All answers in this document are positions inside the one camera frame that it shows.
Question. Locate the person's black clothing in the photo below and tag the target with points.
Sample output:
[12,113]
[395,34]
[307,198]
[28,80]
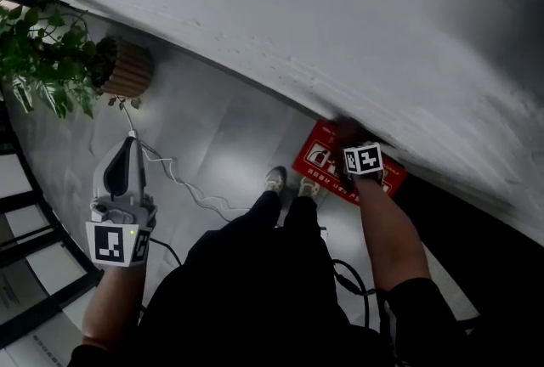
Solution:
[255,293]

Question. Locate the person's right forearm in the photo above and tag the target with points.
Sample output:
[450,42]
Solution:
[389,238]

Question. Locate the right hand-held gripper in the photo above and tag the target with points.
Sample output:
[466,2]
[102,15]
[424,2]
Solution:
[364,159]

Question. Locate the person's left forearm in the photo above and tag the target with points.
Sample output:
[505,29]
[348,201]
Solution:
[114,301]

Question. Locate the green leafy plant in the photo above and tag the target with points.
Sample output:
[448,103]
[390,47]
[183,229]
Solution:
[47,59]

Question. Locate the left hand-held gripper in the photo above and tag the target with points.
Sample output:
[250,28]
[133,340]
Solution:
[111,245]

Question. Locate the person's right shoe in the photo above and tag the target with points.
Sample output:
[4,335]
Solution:
[309,188]

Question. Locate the brown ribbed plant pot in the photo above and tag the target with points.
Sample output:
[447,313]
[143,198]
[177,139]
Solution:
[127,68]

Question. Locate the red floor sign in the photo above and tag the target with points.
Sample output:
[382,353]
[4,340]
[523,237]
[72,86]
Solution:
[314,153]

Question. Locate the person's left shoe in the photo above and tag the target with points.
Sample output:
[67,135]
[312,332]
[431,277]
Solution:
[275,179]

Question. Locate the person's shoe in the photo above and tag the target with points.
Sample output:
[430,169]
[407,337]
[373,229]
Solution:
[275,179]
[309,188]

